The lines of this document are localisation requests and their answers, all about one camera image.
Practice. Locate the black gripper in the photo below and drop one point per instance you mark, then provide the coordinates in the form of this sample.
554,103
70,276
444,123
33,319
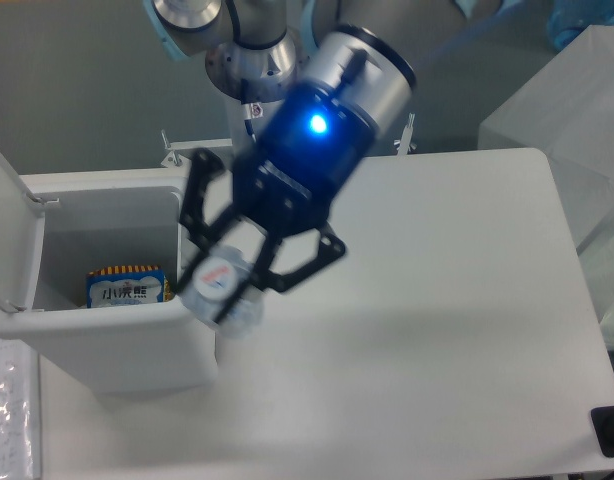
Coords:
306,153

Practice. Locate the clear plastic bottle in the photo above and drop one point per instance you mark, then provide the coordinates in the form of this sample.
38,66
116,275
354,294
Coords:
213,282

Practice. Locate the blue snack bag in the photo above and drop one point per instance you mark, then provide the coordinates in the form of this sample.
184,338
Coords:
125,285

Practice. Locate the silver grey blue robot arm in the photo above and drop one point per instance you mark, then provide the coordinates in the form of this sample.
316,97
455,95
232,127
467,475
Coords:
363,53

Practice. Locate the white trash can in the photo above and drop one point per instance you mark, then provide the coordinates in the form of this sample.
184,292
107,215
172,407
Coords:
88,264

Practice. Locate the clipboard with paper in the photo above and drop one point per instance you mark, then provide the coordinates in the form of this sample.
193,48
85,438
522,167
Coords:
20,423

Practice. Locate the blue water jug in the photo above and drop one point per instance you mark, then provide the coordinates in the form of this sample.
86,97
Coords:
568,19

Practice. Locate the black device at table edge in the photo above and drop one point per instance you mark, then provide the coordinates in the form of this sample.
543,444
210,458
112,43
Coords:
603,422

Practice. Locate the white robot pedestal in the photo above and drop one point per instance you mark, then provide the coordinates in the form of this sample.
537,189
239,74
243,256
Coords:
246,122

